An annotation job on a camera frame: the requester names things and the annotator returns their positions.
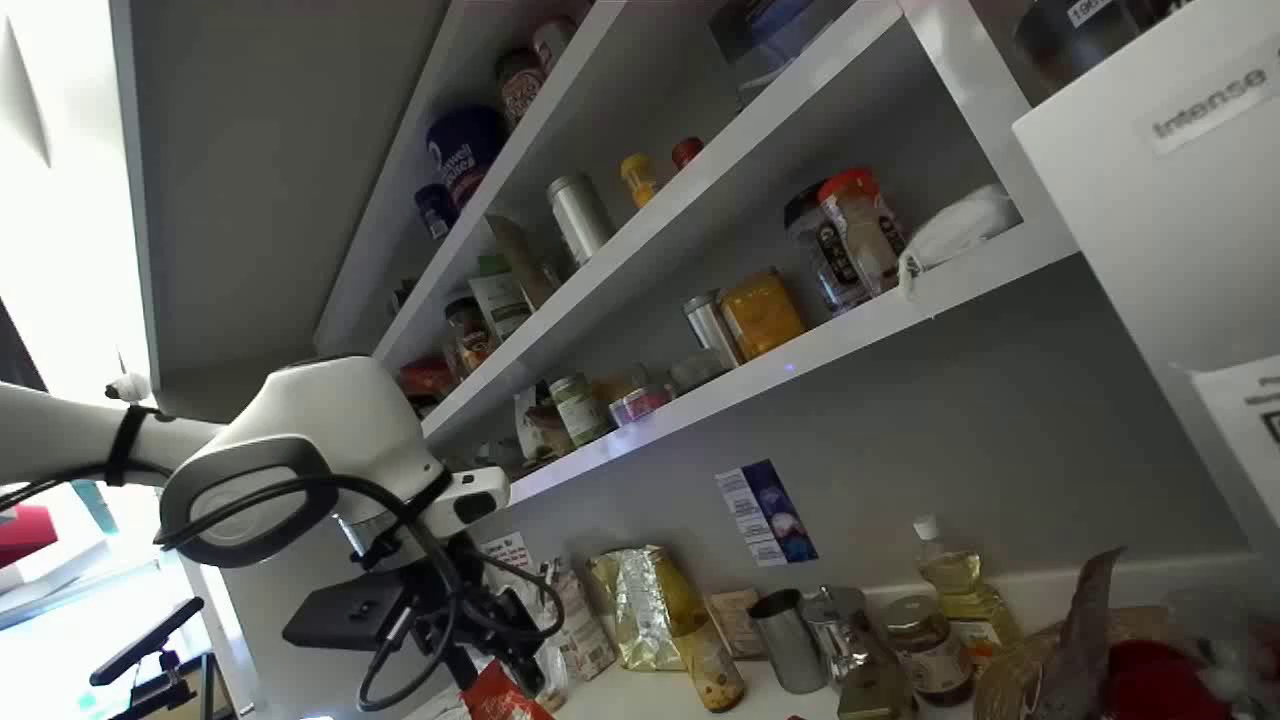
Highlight red lid spice jar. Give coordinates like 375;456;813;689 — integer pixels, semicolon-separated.
816;169;903;295

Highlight gold foil bag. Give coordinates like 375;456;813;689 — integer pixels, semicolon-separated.
588;546;705;672

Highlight brown lidded jar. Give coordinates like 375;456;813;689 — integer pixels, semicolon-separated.
884;597;971;707

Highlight steel cup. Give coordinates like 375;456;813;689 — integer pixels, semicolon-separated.
746;590;828;696

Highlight yellow box on shelf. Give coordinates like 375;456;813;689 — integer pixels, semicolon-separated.
721;271;805;360

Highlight orange snack packet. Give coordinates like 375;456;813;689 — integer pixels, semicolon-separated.
463;663;550;720

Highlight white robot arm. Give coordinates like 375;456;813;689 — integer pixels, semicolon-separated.
0;355;565;714

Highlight white bowl on shelf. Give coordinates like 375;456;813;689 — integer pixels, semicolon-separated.
901;184;1021;282

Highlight blue canister top shelf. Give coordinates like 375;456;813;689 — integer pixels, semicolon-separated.
416;103;509;242

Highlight blue white wall card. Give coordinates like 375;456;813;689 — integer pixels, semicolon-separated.
714;459;816;567

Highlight silver can middle shelf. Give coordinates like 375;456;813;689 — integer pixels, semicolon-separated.
549;171;612;266

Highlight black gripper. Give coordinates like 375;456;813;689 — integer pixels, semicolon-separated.
283;541;560;696

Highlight white green jar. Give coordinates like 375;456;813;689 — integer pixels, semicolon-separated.
550;376;609;446

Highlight yellow oil bottle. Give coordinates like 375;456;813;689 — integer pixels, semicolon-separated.
912;516;1025;663

